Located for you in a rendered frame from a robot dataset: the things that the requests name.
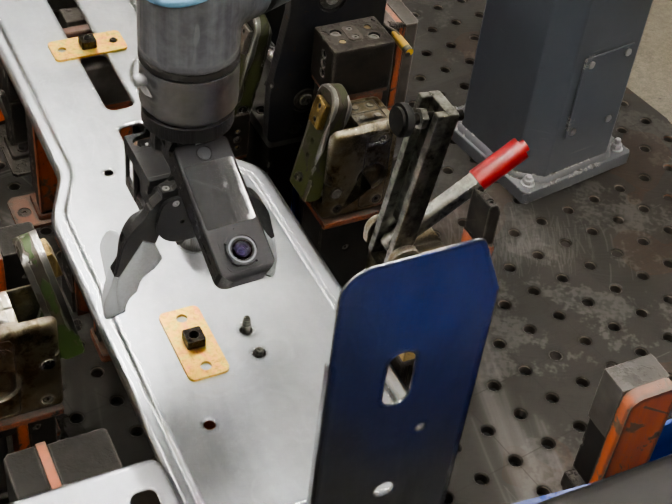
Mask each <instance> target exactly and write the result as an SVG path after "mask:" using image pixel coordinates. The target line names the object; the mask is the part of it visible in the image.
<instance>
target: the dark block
mask: <svg viewBox="0 0 672 504"><path fill-rule="evenodd" d="M394 48H395V40H394V39H393V38H392V37H391V35H390V34H389V33H388V32H387V31H386V29H385V28H384V27H383V26H382V25H381V24H380V22H379V21H378V20H377V19H376V18H375V17H374V16H371V17H366V18H361V19H355V20H350V21H345V22H339V23H334V24H329V25H323V26H318V27H315V29H314V40H313V50H312V61H311V71H310V72H311V77H312V79H313V80H314V82H315V83H314V93H313V103H314V100H315V98H316V95H317V92H318V89H319V87H320V86H321V85H322V84H327V83H340V84H342V85H343V86H344V88H345V89H346V91H347V93H348V95H349V98H350V101H351V100H356V99H361V98H365V97H370V96H375V97H378V98H379V99H380V100H381V101H382V94H383V91H385V90H387V87H388V86H389V81H390V74H391V68H392V61H393V54H394ZM313 103H312V105H313Z"/></svg>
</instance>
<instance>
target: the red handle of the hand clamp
mask: <svg viewBox="0 0 672 504"><path fill-rule="evenodd" d="M529 150H530V148H529V147H528V145H527V144H526V143H525V141H524V140H523V139H521V140H520V141H519V142H518V141H517V140H516V139H515V138H513V139H512V140H510V141H509V142H508V143H506V144H505V145H504V146H502V147H501V148H500V149H498V150H497V151H496V152H494V153H493V154H491V155H490V156H489V157H487V158H486V159H485V160H483V161H482V162H481V163H479V164H478V165H477V166H475V167H474V168H473V169H471V170H470V171H469V172H470V173H469V174H467V175H466V176H465V177H463V178H462V179H461V180H459V181H458V182H457V183H455V184H454V185H453V186H451V187H450V188H448V189H447V190H446V191H444V192H443V193H442V194H440V195H439V196H438V197H436V198H435V199H434V200H432V201H431V202H429V204H428V207H427V209H426V212H425V215H424V218H423V221H422V224H421V226H420V229H419V232H418V235H417V237H418V236H420V235H421V234H422V233H424V232H425V231H426V230H428V229H429V228H430V227H432V226H433V225H435V224H436V223H437V222H439V221H440V220H441V219H443V218H444V217H445V216H447V215H448V214H449V213H451V212H452V211H454V210H455V209H456V208H458V207H459V206H460V205H462V204H463V203H464V202H466V201H467V200H468V199H470V198H471V196H472V191H473V187H475V186H478V185H481V186H482V187H483V188H484V190H485V189H486V188H488V187H489V186H491V185H492V184H493V183H495V182H496V181H497V180H499V179H500V178H501V177H503V176H504V175H505V174H507V173H508V172H510V171H511V170H512V169H514V168H515V167H516V166H518V165H519V164H520V163H522V162H523V161H524V160H526V159H527V158H529V156H528V154H527V153H526V152H527V151H529ZM394 230H395V228H394V229H393V230H391V231H390V232H386V233H384V234H383V236H382V238H381V239H380V241H381V244H382V246H383V247H384V249H385V250H386V251H388V248H389V245H390V242H391V239H392V236H393V233H394Z"/></svg>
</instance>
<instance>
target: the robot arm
mask: <svg viewBox="0 0 672 504"><path fill-rule="evenodd" d="M289 1H291V0H136V12H137V55H138V73H137V74H133V75H132V77H131V81H132V84H133V86H134V87H138V94H139V100H140V102H141V119H142V122H143V124H144V126H145V127H146V128H144V131H143V132H140V133H135V134H131V135H126V136H124V150H125V183H126V186H127V188H128V190H129V192H130V194H131V196H132V198H133V200H134V201H135V203H136V204H137V206H138V208H139V211H137V212H135V213H134V214H132V215H131V216H130V217H129V218H128V219H127V221H126V222H125V224H124V226H123V228H122V230H121V233H119V232H117V231H115V230H109V231H107V232H106V233H105V234H104V236H103V237H102V239H101V242H100V253H101V258H102V263H103V268H104V272H105V277H106V280H105V283H104V289H103V293H102V310H103V315H104V318H105V319H107V320H108V319H112V318H114V317H116V316H117V315H120V314H122V313H124V312H125V311H126V306H127V303H128V301H129V299H130V298H131V297H132V296H133V295H134V294H135V293H136V292H137V291H138V288H139V284H140V281H141V280H142V278H143V277H144V276H145V275H146V274H147V273H149V272H150V271H152V270H153V269H155V268H156V266H157V265H158V264H159V262H160V261H161V259H162V255H161V254H160V252H159V250H158V248H157V246H156V244H155V243H156V242H157V239H158V237H159V235H160V237H161V238H163V239H164V240H167V241H171V242H176V244H177V245H180V244H182V243H183V242H184V241H185V240H187V239H191V238H197V240H198V243H199V246H200V248H201V251H202V254H203V256H204V259H205V261H206V264H207V267H208V269H209V272H210V275H211V277H212V280H213V282H214V284H215V285H216V286H217V287H218V288H220V289H230V288H233V287H236V286H240V285H243V284H246V283H249V282H253V281H256V280H259V279H262V278H264V277H265V275H266V276H269V277H271V276H273V275H274V274H275V270H276V263H277V250H276V244H275V239H274V237H275V236H274V232H273V227H272V223H271V219H270V215H269V212H268V210H267V208H266V206H265V205H264V203H263V202H262V200H261V198H260V197H259V196H258V194H257V193H256V192H255V191H254V190H253V189H252V188H250V187H246V184H245V182H244V179H243V177H242V174H241V172H240V169H239V166H238V164H237V161H236V159H235V156H234V154H233V151H232V149H231V146H230V144H229V141H228V139H227V138H226V137H225V136H222V135H224V134H225V133H226V132H227V131H228V130H229V129H230V128H231V126H232V124H233V122H234V112H235V107H236V105H237V102H238V96H239V77H240V57H241V56H240V47H241V28H242V26H243V25H244V23H246V22H248V21H250V20H252V19H254V18H256V17H258V16H260V15H262V14H264V13H267V12H269V11H271V10H273V9H275V8H277V7H279V6H281V5H283V4H285V3H287V2H289ZM149 136H150V138H148V139H143V140H141V139H140V138H145V137H149ZM138 140H139V141H138ZM135 141H138V142H137V146H136V145H134V142H135ZM130 161H131V163H132V172H133V181H132V179H131V177H130Z"/></svg>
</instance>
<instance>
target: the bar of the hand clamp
mask: <svg viewBox="0 0 672 504"><path fill-rule="evenodd" d="M463 119H464V111H463V110H462V109H456V106H452V104H451V103H450V102H449V101H448V100H447V99H446V97H445V96H444V95H443V94H442V93H441V92H440V91H438V90H437V91H429V92H420V93H418V95H417V98H416V101H415V104H414V107H413V109H412V108H411V107H410V105H409V104H408V103H406V102H401V103H395V104H394V105H393V107H392V109H391V110H390V113H389V125H390V128H391V130H392V132H393V133H394V134H395V135H396V136H397V137H399V138H402V137H404V138H403V141H402V144H401V148H400V151H399V154H398V157H397V160H396V163H395V166H394V169H393V172H392V175H391V178H390V181H389V185H388V188H387V191H386V194H385V197H384V200H383V203H382V206H381V209H380V212H379V215H378V218H377V222H376V225H375V228H374V231H373V234H372V237H371V240H370V243H369V246H368V248H369V250H370V251H371V252H378V251H385V249H384V247H383V246H382V244H381V241H380V239H381V238H382V236H383V234H384V233H386V232H390V231H391V230H393V229H394V228H395V230H394V233H393V236H392V239H391V242H390V245H389V248H388V251H387V254H386V257H385V260H384V263H387V259H388V257H389V255H390V254H391V253H392V252H393V251H394V250H395V249H397V248H399V247H402V246H405V245H412V246H414V243H415V241H416V238H417V235H418V232H419V229H420V226H421V224H422V221H423V218H424V215H425V212H426V209H427V207H428V204H429V201H430V198H431V195H432V192H433V190H434V187H435V184H436V181H437V178H438V175H439V173H440V170H441V167H442V164H443V161H444V158H445V156H446V153H447V150H448V147H449V144H450V142H451V139H452V136H453V133H454V130H455V127H456V125H457V122H458V121H462V120H463Z"/></svg>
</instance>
